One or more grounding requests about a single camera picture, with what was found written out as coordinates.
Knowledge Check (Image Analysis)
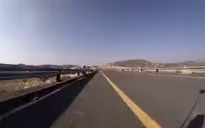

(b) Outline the brown hill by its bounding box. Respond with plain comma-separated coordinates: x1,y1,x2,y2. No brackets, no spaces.
108,58,157,68

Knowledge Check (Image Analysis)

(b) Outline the pale concrete barrier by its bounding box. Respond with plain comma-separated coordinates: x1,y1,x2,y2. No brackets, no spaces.
107,64,205,75

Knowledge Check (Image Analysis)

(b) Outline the metal guardrail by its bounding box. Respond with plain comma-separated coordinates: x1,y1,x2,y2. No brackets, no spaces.
0,68,99,118

